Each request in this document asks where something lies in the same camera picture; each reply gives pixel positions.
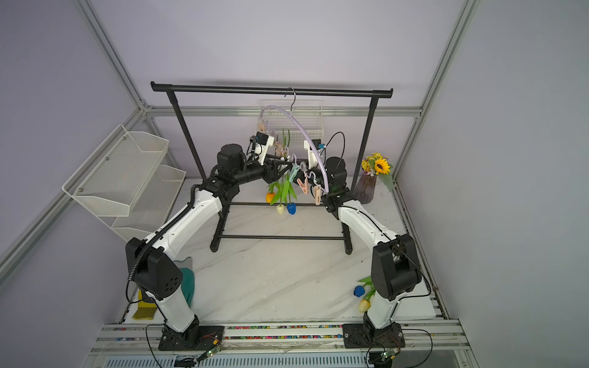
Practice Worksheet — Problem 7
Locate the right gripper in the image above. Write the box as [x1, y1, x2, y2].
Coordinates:
[287, 159, 334, 196]

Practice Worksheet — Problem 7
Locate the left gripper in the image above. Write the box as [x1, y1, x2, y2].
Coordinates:
[234, 155, 292, 187]

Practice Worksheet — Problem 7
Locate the purple clip hanger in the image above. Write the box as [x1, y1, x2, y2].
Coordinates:
[257, 91, 328, 205]

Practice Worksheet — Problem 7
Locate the orange tulip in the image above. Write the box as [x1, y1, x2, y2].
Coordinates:
[265, 182, 279, 204]

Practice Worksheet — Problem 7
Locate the cream white tulip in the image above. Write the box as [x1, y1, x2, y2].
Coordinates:
[271, 181, 285, 215]

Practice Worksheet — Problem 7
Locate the blue tulip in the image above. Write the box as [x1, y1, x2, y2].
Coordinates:
[353, 277, 372, 297]
[281, 177, 297, 215]

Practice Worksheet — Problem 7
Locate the black clothes rack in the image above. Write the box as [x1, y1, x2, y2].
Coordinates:
[150, 81, 394, 255]

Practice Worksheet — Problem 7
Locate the pale yellow tulip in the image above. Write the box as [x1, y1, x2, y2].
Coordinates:
[282, 129, 291, 150]

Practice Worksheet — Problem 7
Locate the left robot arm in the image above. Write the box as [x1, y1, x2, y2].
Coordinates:
[125, 144, 294, 335]

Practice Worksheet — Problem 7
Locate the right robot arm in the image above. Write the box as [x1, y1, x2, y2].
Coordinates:
[295, 161, 423, 330]

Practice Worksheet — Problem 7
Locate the sunflower bouquet in vase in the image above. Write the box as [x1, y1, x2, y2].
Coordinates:
[353, 153, 394, 205]

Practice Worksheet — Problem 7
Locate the green work glove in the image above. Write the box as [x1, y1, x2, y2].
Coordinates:
[175, 257, 195, 308]

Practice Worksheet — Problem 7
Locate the cream tulip right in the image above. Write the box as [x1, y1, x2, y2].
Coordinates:
[358, 288, 376, 314]

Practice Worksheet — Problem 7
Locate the white mesh tiered shelf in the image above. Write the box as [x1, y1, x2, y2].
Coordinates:
[62, 125, 186, 242]

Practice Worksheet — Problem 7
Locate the black yellow work glove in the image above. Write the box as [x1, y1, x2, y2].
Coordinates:
[132, 290, 157, 320]

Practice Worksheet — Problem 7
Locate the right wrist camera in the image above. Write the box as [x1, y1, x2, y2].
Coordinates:
[303, 140, 325, 169]

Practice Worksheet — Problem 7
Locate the white wire wall basket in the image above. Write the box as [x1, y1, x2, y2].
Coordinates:
[259, 99, 325, 150]

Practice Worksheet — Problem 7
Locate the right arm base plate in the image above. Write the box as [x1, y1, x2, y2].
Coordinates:
[342, 323, 406, 349]

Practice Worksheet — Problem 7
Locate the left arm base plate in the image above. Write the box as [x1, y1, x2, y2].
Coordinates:
[158, 325, 225, 351]

